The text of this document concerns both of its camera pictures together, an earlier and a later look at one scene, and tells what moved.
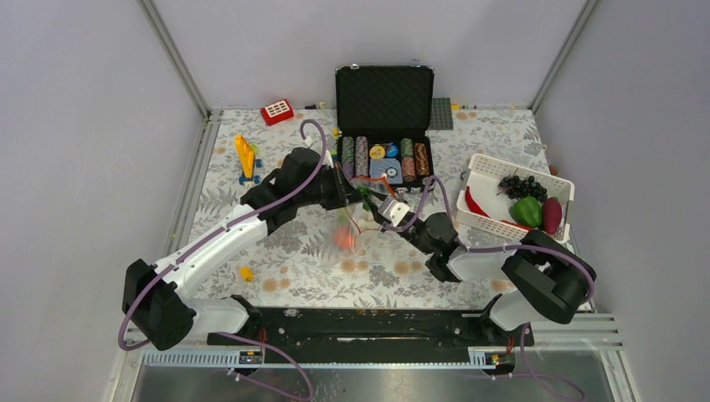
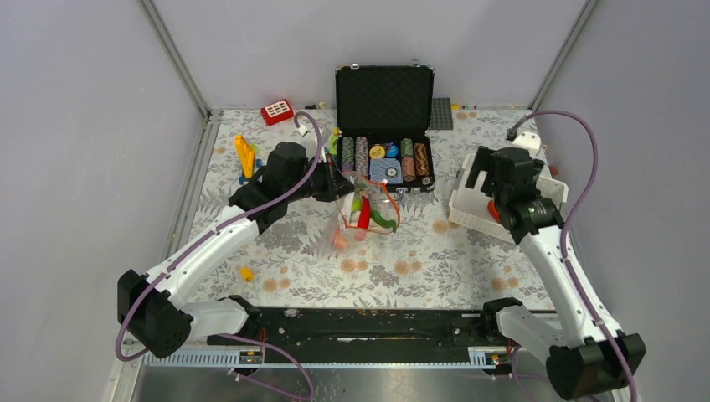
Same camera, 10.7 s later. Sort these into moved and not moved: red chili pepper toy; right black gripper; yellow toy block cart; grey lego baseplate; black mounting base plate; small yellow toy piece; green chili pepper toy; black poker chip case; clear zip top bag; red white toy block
Moved: clear zip top bag; green chili pepper toy; right black gripper; red chili pepper toy
Not moved: yellow toy block cart; black poker chip case; black mounting base plate; grey lego baseplate; small yellow toy piece; red white toy block
